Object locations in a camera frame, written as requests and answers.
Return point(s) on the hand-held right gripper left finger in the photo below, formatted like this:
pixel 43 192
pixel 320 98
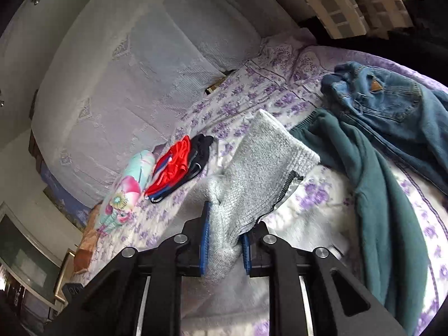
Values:
pixel 204 238

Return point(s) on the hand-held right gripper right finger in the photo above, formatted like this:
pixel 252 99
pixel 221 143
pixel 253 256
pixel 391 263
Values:
pixel 246 252

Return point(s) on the grey knit sweater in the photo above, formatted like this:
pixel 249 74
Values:
pixel 259 168

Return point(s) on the folded black pants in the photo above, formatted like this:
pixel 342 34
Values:
pixel 201 154

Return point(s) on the folded red shorts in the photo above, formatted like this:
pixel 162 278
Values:
pixel 171 168

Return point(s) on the folded colourful floral cloth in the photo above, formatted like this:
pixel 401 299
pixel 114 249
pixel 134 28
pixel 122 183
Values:
pixel 127 192

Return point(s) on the teal green sweatshirt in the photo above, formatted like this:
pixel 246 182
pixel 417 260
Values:
pixel 378 199

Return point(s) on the blue patterned pillow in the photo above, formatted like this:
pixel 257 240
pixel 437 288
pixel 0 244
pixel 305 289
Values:
pixel 64 196

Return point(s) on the blue denim jeans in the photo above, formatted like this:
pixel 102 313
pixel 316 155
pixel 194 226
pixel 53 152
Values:
pixel 388 112

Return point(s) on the beige checked curtain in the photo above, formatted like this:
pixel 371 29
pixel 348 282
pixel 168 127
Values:
pixel 343 3

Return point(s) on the framed wall mirror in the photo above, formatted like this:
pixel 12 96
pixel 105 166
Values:
pixel 28 259

